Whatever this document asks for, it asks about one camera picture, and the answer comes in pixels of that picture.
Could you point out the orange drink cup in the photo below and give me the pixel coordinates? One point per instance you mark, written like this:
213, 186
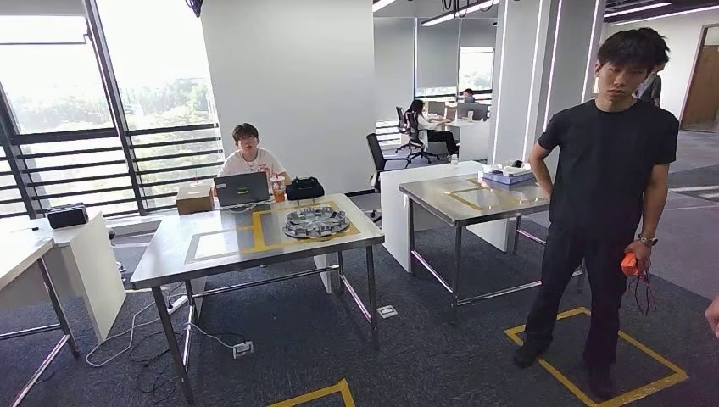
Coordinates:
278, 194

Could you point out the ceiling light strip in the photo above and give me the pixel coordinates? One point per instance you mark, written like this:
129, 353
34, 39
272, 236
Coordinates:
637, 9
460, 12

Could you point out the brown wooden door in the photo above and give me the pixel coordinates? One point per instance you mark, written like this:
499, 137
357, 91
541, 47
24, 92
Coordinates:
705, 84

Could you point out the cardboard box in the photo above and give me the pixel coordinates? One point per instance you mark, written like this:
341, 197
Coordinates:
195, 200

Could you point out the person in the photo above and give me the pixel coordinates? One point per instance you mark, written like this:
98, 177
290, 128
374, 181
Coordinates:
651, 90
606, 168
468, 95
253, 163
418, 112

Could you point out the stainless steel workbench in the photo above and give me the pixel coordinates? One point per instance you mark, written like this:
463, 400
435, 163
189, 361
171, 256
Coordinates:
438, 194
168, 264

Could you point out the orange handheld remote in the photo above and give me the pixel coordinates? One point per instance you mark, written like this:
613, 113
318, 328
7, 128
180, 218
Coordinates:
629, 264

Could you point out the floor socket box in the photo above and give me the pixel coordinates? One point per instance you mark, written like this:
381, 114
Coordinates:
387, 312

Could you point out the round silver metal part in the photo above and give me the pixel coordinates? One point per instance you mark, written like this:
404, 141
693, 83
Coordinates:
314, 222

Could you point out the blue white flat box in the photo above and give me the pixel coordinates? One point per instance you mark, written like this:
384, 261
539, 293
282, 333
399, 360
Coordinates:
505, 177

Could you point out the black handbag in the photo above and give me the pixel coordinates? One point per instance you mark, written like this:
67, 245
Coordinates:
304, 189

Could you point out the black speaker box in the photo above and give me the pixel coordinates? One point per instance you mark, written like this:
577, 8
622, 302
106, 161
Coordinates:
67, 216

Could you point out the white desk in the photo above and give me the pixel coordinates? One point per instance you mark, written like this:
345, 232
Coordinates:
472, 143

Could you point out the person's hand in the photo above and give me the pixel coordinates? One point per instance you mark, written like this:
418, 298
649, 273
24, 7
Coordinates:
714, 317

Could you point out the white topped steel-leg table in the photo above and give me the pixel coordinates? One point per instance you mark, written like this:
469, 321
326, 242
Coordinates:
17, 261

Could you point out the grey monitor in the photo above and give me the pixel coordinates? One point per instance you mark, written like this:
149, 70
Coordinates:
472, 111

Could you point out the grey laptop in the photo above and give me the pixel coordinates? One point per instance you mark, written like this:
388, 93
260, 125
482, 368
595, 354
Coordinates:
241, 189

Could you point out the black office chair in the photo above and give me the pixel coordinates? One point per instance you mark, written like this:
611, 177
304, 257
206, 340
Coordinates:
376, 151
413, 137

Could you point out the white power strip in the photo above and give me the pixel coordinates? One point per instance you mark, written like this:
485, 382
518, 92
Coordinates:
242, 349

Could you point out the white panel table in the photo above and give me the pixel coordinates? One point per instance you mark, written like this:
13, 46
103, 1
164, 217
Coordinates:
390, 224
95, 281

